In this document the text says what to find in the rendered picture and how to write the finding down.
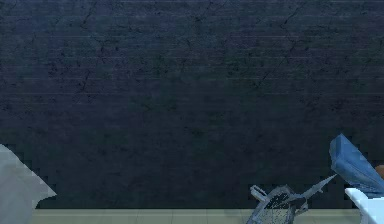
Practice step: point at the brown round object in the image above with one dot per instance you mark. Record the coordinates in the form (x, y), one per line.
(380, 170)

